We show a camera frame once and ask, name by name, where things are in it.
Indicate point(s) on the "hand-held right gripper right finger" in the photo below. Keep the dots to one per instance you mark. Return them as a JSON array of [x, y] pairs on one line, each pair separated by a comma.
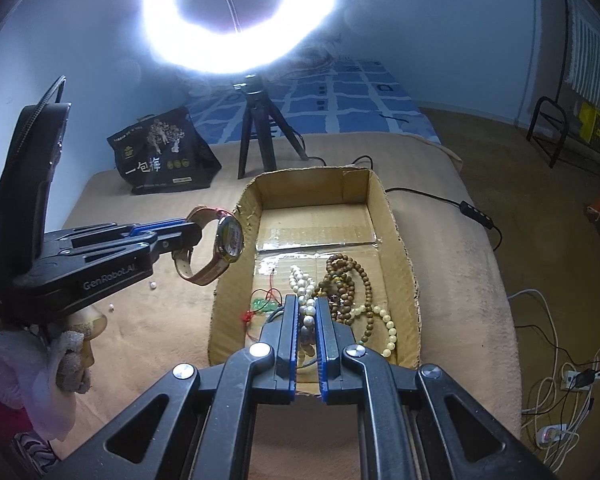
[[324, 350]]

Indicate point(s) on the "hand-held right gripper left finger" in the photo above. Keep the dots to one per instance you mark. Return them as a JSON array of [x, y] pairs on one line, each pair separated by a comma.
[[289, 345]]

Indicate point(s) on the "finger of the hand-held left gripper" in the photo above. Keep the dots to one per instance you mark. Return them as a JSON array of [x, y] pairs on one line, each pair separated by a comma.
[[120, 254], [170, 225]]

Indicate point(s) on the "cardboard box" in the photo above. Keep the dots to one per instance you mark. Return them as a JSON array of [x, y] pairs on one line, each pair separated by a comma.
[[310, 230]]

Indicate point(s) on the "person's left forearm white sleeve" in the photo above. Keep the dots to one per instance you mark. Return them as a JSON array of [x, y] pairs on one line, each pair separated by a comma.
[[25, 375]]

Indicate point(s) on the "person's left hand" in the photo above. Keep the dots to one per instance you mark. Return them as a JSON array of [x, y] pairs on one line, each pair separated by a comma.
[[90, 322]]

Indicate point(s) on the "black printed bag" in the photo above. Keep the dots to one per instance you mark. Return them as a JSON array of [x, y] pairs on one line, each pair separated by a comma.
[[165, 160]]

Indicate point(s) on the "black tripod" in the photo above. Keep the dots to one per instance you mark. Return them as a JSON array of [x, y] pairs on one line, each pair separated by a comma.
[[252, 130]]

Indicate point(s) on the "red garment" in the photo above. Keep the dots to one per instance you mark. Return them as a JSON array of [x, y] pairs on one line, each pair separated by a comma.
[[0, 410]]

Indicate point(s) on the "black white patterned cloth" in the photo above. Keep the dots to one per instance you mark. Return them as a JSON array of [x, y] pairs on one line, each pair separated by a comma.
[[32, 452]]

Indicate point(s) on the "blue patterned bedsheet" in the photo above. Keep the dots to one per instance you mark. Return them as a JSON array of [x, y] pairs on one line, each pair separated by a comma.
[[355, 105]]

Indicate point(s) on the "black clothes rack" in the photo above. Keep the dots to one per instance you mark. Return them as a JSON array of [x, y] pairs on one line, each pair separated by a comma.
[[542, 110]]

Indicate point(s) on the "yellow crate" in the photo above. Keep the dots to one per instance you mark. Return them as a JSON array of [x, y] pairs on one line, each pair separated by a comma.
[[597, 125]]

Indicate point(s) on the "white striped towel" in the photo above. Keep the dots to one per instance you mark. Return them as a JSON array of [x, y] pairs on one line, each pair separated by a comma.
[[587, 55]]

